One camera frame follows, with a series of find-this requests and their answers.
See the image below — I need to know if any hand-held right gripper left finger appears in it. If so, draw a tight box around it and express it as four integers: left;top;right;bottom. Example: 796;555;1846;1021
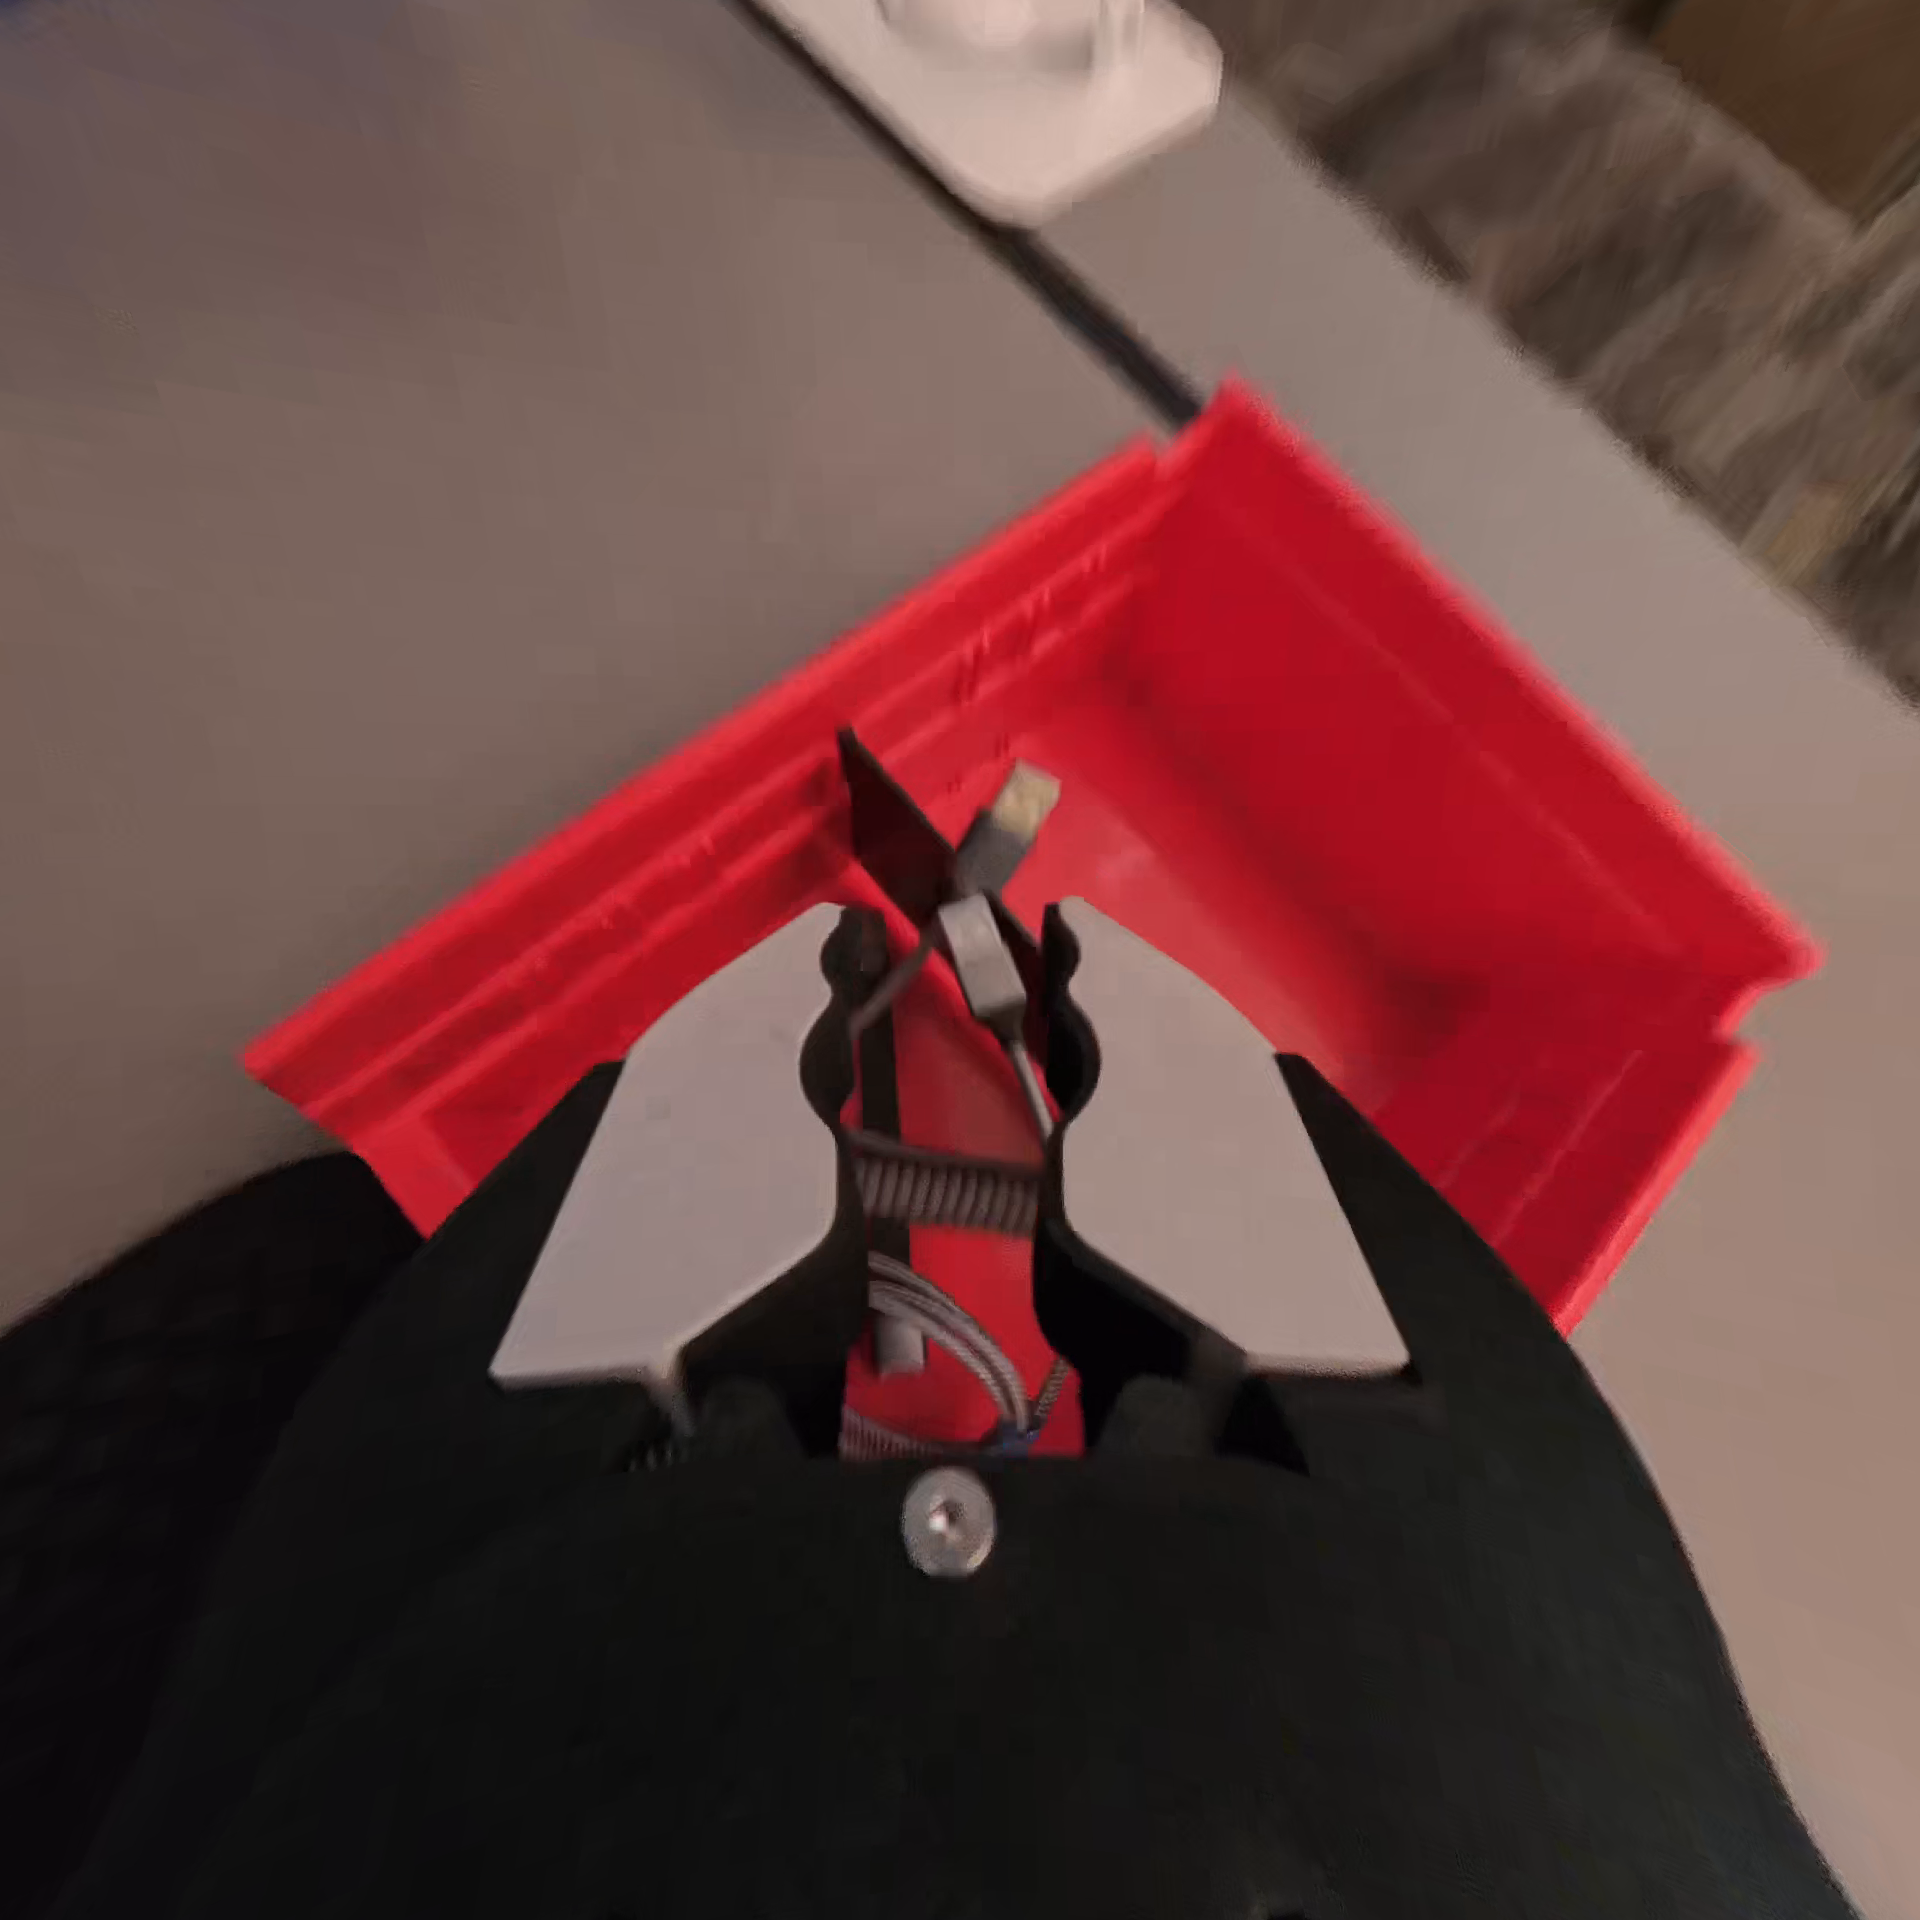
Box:
487;900;893;1448

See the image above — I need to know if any red plastic bin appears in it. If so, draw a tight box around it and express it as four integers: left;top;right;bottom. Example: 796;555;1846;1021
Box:
239;375;1828;1460

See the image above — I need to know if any grey braided usb cable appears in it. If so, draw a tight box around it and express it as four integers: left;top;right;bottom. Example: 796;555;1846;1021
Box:
832;760;1080;1460

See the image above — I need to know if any white stand base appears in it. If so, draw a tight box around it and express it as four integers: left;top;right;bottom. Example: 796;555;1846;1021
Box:
749;0;1226;226

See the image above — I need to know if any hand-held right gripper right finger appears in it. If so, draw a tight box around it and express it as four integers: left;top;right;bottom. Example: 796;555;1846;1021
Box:
1030;896;1414;1445

